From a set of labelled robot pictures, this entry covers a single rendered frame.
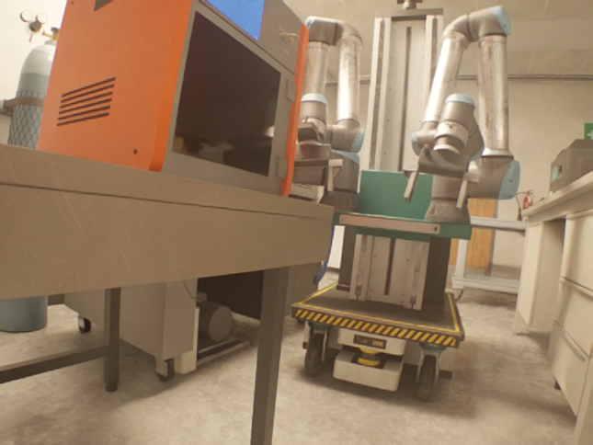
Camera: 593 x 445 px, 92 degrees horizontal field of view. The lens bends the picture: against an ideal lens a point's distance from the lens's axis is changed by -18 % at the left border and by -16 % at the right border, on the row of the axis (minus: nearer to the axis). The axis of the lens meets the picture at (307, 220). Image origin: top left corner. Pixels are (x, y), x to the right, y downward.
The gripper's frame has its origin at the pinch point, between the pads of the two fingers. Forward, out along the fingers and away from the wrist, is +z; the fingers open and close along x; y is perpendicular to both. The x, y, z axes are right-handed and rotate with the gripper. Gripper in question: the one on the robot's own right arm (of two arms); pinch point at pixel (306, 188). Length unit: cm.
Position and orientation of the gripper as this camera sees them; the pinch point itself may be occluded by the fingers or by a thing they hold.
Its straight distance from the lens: 96.9
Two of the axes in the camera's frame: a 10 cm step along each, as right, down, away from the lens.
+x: -9.8, 0.1, 2.0
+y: 1.8, 4.2, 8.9
